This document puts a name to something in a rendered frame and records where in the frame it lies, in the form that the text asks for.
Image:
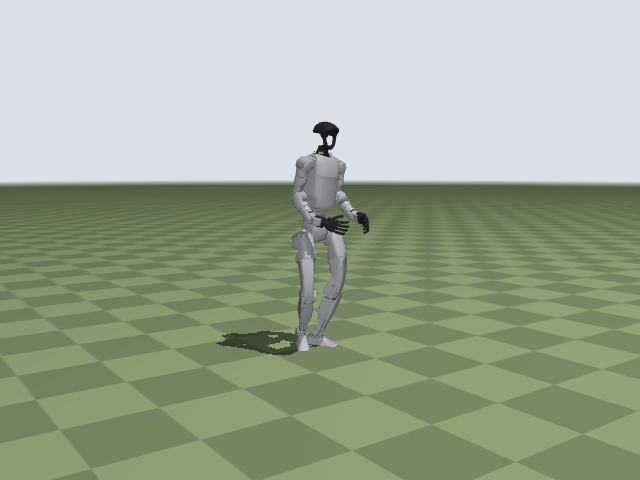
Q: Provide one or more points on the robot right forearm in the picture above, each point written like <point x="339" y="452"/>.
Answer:
<point x="305" y="210"/>

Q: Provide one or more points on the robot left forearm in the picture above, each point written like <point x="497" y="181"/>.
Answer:
<point x="349" y="210"/>

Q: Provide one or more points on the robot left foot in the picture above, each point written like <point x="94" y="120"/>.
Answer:
<point x="321" y="341"/>

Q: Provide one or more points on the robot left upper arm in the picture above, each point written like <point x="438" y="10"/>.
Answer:
<point x="340" y="196"/>

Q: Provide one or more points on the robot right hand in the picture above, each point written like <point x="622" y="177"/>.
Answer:
<point x="331" y="224"/>

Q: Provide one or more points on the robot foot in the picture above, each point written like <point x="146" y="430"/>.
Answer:
<point x="302" y="343"/>
<point x="321" y="341"/>

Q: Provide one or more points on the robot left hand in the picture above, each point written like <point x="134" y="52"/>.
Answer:
<point x="363" y="219"/>

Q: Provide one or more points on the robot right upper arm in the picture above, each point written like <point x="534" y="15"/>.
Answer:
<point x="304" y="164"/>

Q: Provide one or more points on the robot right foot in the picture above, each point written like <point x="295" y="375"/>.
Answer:
<point x="302" y="343"/>

